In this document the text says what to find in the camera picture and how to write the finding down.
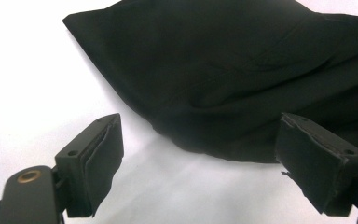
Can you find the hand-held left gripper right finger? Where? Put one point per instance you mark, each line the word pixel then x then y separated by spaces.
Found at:
pixel 317 161

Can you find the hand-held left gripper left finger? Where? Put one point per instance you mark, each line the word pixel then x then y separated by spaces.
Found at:
pixel 87 168

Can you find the black shorts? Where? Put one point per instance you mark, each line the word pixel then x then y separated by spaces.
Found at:
pixel 214 62

